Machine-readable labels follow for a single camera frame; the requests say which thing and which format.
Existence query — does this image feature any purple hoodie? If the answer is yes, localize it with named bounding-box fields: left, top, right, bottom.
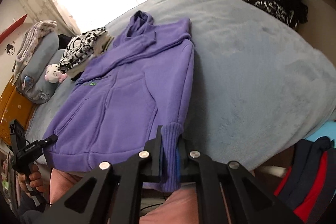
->
left=44, top=11, right=194, bottom=192

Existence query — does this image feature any left forearm dark sleeve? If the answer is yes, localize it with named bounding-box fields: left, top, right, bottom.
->
left=18, top=189, right=47, bottom=224

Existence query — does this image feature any person's left hand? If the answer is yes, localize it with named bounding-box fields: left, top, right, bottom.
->
left=17, top=164, right=46, bottom=196

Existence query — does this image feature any orange wooden headboard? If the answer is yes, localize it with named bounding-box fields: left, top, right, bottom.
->
left=0, top=77, right=37, bottom=145

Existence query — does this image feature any red navy bag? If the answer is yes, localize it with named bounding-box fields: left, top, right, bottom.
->
left=274, top=136, right=335, bottom=223

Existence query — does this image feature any grey blue pillow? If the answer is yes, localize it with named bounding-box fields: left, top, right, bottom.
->
left=15, top=32, right=64, bottom=104

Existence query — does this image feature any pink trousers leg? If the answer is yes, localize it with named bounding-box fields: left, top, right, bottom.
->
left=49, top=168, right=232, bottom=224

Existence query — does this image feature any Hello Kitty plush toy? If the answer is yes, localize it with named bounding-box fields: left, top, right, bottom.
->
left=45, top=64, right=67, bottom=84

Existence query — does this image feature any black white graffiti folded garment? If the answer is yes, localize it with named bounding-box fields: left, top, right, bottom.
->
left=58, top=27, right=110, bottom=73

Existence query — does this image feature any cream folded garment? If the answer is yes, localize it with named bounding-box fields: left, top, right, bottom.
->
left=66, top=35, right=114, bottom=79

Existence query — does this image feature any striped folded blanket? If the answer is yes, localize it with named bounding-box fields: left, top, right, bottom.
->
left=12, top=20, right=58, bottom=77

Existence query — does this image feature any light blue fleece blanket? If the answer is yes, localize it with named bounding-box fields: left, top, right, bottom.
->
left=27, top=0, right=335, bottom=169

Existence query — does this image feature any red wall shelf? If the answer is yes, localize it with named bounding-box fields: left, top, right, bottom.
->
left=0, top=14, right=27, bottom=44

